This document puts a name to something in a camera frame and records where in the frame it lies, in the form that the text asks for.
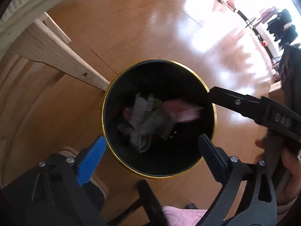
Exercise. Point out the black gold-rimmed trash bin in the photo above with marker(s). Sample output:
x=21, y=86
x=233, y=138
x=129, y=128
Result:
x=165, y=80

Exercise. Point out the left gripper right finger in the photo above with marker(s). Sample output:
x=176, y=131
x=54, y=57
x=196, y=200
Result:
x=258, y=204

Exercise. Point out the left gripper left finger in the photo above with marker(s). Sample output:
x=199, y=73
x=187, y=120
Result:
x=57, y=196

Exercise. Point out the pink cloth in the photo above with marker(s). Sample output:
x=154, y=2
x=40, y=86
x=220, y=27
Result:
x=182, y=217

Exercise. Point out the pink red wrapper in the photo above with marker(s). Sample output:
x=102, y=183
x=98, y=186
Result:
x=182, y=110

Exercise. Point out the wooden table leg frame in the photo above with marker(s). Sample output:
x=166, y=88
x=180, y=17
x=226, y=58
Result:
x=45, y=42

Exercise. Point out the person right hand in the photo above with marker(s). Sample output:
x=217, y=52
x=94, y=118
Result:
x=292, y=188

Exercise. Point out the black chair frame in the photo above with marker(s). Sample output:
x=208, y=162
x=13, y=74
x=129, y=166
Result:
x=150, y=204

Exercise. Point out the trash pile inside bin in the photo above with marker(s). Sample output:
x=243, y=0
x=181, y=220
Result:
x=146, y=117

